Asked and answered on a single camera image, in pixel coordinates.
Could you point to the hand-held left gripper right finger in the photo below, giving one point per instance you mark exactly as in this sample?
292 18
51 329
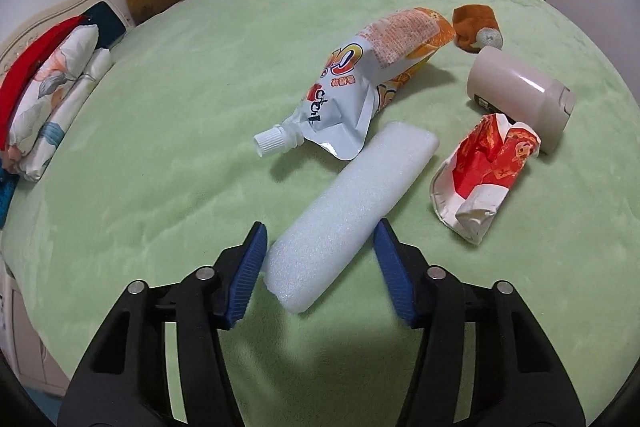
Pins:
395 272

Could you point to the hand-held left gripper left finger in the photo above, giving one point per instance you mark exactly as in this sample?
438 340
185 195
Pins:
245 277

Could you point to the white foam block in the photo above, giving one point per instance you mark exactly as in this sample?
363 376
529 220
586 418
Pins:
345 207

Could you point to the crumpled red paper cup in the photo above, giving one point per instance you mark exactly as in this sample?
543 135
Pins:
485 162

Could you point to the orange and white spout pouch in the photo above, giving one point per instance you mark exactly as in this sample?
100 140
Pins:
360 77

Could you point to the beige cylindrical bottle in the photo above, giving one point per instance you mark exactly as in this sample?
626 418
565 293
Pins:
515 92

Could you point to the cream nightstand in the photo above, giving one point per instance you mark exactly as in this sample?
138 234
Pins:
30 347

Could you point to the small brown plush toy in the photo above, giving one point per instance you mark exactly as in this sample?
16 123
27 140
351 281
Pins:
475 24

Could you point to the red pillow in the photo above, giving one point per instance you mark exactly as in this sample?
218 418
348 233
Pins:
22 72

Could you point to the cream and blue headboard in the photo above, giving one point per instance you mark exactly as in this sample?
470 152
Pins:
60 9

